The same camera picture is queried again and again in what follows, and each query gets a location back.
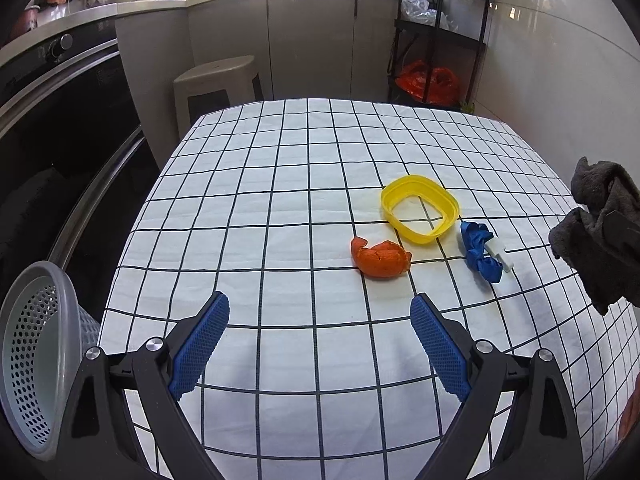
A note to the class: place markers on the grey kitchen cabinet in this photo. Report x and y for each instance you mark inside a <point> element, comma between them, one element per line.
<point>310,45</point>

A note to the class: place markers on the white checked tablecloth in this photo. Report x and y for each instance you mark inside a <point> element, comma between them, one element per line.
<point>300,185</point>

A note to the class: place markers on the round oven knob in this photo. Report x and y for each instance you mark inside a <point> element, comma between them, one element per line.
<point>64,42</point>

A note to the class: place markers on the orange plastic bag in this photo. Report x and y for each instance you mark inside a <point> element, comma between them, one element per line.
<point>430,82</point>

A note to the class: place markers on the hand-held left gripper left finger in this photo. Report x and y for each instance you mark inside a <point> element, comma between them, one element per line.
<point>200,345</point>

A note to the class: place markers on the clear white plastic bag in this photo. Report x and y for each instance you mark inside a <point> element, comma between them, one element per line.
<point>422,10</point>

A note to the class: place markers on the black metal shelf rack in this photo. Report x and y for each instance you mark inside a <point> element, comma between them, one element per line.
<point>435,30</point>

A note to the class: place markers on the blue crumpled wrapper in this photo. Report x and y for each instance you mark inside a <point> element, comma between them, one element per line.
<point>475,240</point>

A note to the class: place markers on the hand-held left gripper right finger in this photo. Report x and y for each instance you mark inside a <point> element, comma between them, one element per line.
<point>440,350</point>

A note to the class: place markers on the grey perforated waste basket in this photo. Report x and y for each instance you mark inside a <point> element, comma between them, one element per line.
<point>30,285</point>

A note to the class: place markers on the dark grey cloth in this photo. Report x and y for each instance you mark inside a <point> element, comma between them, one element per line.
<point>595,180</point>

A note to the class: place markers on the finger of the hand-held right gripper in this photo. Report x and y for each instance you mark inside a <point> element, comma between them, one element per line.
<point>621,224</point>

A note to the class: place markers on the orange peel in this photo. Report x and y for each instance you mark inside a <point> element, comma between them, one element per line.
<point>380,260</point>

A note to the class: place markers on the black built-in oven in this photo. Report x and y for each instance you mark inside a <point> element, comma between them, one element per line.
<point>60,125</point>

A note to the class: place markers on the beige plastic stool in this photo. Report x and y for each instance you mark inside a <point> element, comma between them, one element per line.
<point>215,70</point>

